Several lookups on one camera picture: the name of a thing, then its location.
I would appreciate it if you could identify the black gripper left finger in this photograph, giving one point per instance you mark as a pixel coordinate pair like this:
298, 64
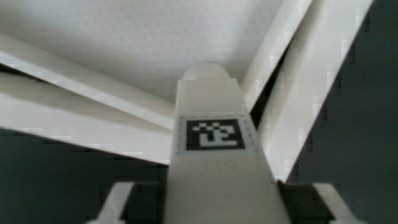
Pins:
132, 206

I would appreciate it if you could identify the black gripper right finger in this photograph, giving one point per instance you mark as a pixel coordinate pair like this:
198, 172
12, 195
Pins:
315, 204

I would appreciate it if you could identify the white base block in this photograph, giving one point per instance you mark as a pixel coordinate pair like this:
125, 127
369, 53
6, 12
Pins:
221, 189

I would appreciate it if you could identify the white desk top tray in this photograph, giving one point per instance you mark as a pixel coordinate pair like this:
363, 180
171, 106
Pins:
111, 47

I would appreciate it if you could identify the white front fence bar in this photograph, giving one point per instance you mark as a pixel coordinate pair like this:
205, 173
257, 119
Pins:
51, 112

